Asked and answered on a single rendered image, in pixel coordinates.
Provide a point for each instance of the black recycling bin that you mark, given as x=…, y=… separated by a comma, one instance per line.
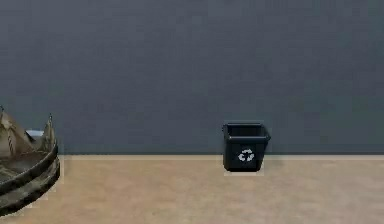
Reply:
x=245, y=156

